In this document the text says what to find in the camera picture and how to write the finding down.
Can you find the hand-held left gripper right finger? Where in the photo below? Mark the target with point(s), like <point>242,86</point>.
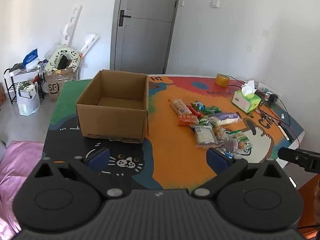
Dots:
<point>217,160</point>

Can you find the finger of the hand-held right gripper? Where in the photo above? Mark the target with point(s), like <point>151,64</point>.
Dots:
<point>300,158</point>

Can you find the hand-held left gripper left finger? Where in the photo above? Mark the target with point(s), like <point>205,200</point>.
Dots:
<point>98,158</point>

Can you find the small purple candy packet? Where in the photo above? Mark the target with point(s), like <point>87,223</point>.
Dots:
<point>231,145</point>

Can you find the small cartoon snack packet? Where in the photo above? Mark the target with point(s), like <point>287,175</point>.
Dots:
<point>219,133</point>

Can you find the clear bread packet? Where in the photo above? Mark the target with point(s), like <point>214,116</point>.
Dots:
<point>204,136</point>

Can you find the green white snack packet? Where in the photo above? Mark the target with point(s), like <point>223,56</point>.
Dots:
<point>241,137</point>

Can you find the small green purple snack packet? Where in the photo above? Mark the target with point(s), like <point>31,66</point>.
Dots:
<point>205,122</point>

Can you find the orange snack packet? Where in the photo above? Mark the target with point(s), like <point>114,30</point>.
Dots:
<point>186,120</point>

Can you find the red snack packet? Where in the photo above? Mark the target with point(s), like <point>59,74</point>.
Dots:
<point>196,111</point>

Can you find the blue white snack packet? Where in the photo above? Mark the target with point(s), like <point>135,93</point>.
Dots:
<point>198,104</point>

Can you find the clear biscuit packet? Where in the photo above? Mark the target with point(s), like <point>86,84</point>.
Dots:
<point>180,107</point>

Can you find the white pen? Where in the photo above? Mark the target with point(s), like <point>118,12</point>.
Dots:
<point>286,133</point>

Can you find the bunch of keys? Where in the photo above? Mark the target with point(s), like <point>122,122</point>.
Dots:
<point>267,117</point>

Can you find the green tissue box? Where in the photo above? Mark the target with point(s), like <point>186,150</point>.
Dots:
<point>246,101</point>

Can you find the black charger adapter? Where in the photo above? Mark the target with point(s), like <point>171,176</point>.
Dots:
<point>273,98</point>

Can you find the white power strip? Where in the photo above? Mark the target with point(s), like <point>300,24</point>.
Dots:
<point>265,88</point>

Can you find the yellow tape roll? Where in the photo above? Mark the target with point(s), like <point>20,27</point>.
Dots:
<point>222,80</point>

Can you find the printed brown cardboard box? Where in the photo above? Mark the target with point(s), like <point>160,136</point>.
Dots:
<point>57,85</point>

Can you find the pink blanket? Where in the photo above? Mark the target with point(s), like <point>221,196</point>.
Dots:
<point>12,170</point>

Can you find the white plastic bag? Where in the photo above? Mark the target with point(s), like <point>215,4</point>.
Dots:
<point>27,102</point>

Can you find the small brown cardboard box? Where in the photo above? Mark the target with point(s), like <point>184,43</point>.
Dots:
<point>2,95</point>

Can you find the black shoe rack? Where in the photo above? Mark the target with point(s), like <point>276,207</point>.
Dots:
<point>12,80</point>

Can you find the short white board with holes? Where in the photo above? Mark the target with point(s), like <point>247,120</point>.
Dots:
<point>88,41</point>

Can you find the blue plastic bag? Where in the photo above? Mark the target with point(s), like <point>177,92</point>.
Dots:
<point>31,57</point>

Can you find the grey door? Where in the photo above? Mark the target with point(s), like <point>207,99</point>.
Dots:
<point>147,30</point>

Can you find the long white board with holes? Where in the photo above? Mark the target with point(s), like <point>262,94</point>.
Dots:
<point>71,22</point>

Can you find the white light switch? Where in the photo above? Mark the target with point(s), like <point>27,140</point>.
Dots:
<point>215,3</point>

